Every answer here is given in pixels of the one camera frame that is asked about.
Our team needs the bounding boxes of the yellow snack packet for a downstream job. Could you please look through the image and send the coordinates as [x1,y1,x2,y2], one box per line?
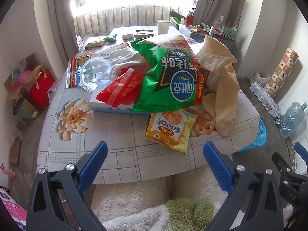
[145,109,198,156]

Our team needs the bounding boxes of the patterned paper roll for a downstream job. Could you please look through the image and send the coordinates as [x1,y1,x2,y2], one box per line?
[265,46,299,99]

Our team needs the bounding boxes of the green chip bag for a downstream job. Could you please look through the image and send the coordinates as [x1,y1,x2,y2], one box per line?
[130,37,205,112]

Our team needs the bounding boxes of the green fluffy cloth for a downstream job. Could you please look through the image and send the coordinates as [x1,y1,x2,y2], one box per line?
[166,198,214,231]

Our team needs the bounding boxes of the grey cabinet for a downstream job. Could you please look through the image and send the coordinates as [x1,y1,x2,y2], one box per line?
[179,25,237,51]

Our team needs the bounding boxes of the green plastic storage basket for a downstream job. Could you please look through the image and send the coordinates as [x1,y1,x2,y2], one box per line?
[220,25,239,38]

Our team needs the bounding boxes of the balcony railing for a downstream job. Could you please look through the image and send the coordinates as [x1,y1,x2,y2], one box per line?
[73,3,193,39]

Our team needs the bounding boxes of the pink printed bag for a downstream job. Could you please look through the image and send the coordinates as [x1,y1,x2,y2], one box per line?
[0,188,27,231]

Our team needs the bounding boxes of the yellow green packet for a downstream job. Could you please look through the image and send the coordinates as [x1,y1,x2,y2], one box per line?
[84,37,105,49]

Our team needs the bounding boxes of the white plastic glove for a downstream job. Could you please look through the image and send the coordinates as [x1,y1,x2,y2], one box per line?
[106,47,150,77]

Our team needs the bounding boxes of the blue white box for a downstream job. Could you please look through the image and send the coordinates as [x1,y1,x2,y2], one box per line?
[89,80,154,115]

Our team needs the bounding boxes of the tan paper bag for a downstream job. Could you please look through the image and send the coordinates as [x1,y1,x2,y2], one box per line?
[195,35,240,136]

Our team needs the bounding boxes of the red snack wrapper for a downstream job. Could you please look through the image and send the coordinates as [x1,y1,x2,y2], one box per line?
[96,67,145,108]

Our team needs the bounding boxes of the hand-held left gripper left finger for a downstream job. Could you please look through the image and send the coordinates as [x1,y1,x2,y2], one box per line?
[26,141,109,231]

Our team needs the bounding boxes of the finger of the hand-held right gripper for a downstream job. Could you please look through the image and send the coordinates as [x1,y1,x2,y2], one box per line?
[272,152,308,186]
[294,142,308,163]

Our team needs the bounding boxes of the white paper cup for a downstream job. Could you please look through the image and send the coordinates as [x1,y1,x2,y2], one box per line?
[156,19,171,35]

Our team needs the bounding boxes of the white plastic bottle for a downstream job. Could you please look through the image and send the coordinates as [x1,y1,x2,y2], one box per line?
[206,71,223,92]

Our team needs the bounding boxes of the white cable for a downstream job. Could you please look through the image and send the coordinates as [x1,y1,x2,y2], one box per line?
[289,137,299,171]

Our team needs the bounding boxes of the clear red printed plastic bag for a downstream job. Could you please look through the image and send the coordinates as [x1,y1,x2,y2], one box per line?
[66,56,90,89]

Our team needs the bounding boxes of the grey curtain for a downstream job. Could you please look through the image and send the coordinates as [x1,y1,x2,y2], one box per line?
[194,0,251,27]
[47,0,80,63]

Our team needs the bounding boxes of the clear plastic cup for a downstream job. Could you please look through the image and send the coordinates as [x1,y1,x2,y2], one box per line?
[80,56,112,92]

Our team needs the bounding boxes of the round tin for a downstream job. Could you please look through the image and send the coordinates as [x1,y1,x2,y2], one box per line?
[13,94,39,119]

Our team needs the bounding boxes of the toilet paper pack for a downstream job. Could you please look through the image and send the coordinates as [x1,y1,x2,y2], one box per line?
[250,82,281,118]

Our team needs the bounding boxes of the cardboard box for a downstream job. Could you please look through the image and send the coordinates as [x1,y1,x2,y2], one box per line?
[4,53,36,103]

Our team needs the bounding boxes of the brown board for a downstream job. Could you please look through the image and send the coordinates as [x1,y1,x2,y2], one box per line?
[10,137,22,165]

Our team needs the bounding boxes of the black green object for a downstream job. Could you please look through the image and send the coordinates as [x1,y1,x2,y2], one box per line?
[170,9,186,26]

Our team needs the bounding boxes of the cream shaggy rug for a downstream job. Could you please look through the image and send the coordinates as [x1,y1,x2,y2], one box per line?
[91,168,241,213]

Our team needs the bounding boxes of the blue water jug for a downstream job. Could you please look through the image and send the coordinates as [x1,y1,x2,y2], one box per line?
[280,102,308,137]

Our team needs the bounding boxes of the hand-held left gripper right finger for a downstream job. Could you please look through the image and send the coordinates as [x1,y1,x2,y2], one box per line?
[203,141,283,231]

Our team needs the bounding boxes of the brown flat packet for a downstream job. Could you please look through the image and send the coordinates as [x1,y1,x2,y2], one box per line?
[134,30,154,38]

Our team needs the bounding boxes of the white fluffy cloth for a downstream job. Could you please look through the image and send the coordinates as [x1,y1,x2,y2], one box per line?
[101,204,174,231]

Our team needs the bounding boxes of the blue plastic basket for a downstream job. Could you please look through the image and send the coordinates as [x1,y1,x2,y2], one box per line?
[237,119,267,152]

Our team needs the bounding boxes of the red gift bag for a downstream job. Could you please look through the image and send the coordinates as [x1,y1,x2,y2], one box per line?
[25,66,56,110]

